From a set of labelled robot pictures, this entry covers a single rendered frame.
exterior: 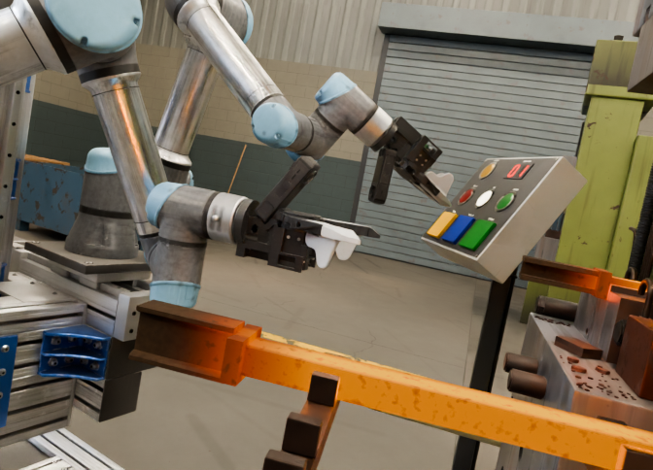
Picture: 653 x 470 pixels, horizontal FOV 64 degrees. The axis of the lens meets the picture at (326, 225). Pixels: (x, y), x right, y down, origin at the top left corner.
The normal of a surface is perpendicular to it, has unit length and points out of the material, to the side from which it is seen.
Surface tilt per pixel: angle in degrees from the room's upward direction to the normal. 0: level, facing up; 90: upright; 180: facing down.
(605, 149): 90
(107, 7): 85
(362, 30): 90
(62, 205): 90
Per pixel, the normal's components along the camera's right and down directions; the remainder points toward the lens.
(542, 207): 0.16, 0.11
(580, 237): -0.40, 0.00
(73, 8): 0.51, 0.08
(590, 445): -0.18, 0.05
